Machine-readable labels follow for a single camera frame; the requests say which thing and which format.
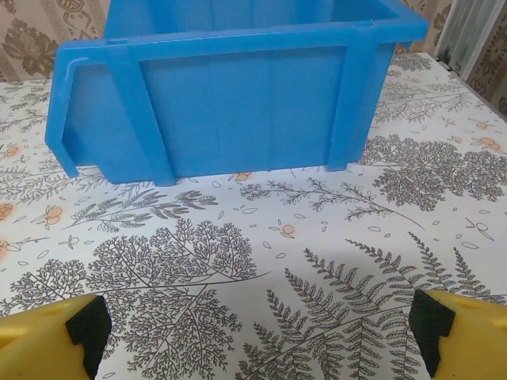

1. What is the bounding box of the blue plastic bin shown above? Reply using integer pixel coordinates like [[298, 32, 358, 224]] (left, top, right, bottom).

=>
[[45, 0, 431, 187]]

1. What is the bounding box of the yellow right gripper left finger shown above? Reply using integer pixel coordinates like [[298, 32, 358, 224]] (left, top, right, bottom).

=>
[[0, 293, 113, 380]]

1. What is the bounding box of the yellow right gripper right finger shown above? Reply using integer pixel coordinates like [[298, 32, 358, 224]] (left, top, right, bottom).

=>
[[410, 287, 507, 380]]

